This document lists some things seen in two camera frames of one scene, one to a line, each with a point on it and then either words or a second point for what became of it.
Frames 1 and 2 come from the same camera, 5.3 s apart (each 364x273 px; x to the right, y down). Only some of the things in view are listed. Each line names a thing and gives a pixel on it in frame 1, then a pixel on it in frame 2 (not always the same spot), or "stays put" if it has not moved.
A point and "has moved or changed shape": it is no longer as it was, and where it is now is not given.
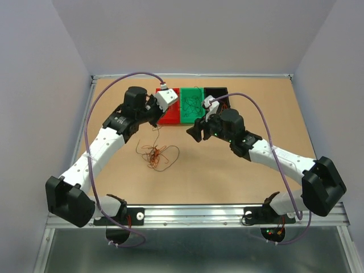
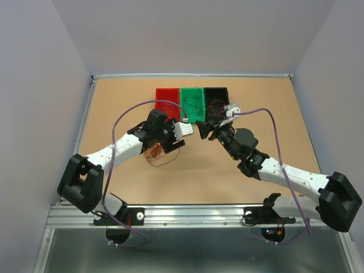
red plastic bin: x=172 y=115 stays put
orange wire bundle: x=159 y=158 has moved or changed shape
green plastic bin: x=191 y=106 stays put
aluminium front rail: x=214 y=215 stays put
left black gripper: x=152 y=100 -> x=168 y=124
